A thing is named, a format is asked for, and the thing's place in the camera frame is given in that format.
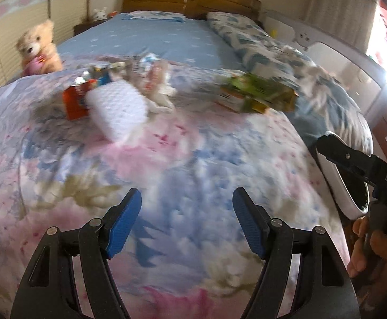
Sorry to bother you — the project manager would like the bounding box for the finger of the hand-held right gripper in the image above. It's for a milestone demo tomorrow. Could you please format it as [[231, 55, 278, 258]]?
[[316, 134, 380, 186]]

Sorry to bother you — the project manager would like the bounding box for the white curtain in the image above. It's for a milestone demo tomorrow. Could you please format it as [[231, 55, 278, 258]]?
[[307, 0, 380, 58]]

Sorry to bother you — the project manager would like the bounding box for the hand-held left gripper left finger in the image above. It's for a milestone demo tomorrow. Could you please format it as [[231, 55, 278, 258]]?
[[10, 188, 143, 319]]

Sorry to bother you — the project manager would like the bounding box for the green drink carton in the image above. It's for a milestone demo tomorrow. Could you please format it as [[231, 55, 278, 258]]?
[[219, 72, 300, 114]]

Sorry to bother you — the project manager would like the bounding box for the small colourful carton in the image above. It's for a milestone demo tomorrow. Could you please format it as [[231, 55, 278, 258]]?
[[86, 62, 128, 86]]

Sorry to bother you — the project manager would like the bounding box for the crumpled printed plastic wrapper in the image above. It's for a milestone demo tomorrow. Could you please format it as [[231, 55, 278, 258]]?
[[131, 52, 173, 94]]

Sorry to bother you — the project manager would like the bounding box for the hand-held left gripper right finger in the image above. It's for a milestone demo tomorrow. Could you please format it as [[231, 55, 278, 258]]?
[[232, 188, 362, 319]]

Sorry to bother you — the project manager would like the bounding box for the white bubble wrap packet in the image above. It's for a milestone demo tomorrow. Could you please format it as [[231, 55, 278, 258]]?
[[85, 81, 148, 142]]

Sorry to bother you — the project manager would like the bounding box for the white trash bin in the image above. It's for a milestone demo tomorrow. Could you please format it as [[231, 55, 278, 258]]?
[[316, 132, 371, 220]]

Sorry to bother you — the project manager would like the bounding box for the dark wooden nightstand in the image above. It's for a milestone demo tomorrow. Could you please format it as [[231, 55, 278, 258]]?
[[73, 19, 108, 37]]

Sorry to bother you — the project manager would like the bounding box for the leaf patterned quilt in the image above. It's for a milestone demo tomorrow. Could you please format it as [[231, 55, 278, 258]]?
[[206, 11, 375, 161]]

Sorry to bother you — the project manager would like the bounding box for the white desk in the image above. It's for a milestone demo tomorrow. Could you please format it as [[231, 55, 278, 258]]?
[[262, 8, 387, 155]]

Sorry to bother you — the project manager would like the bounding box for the floral blanket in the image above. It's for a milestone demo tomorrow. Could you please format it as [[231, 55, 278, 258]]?
[[0, 61, 354, 319]]

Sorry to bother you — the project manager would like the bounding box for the white plush toy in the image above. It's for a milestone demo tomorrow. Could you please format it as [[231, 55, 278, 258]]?
[[92, 7, 110, 21]]

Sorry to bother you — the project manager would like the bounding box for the blue bedsheet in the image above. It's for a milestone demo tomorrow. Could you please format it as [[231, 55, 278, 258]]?
[[57, 12, 248, 73]]

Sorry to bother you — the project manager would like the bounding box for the person's right hand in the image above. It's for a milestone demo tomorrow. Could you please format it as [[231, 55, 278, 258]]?
[[346, 216, 387, 278]]

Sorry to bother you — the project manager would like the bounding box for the beige teddy bear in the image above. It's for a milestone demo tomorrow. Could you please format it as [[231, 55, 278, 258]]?
[[15, 19, 64, 77]]

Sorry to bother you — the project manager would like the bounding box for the blue and white pillow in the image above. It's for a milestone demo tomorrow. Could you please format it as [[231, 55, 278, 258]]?
[[122, 10, 186, 23]]

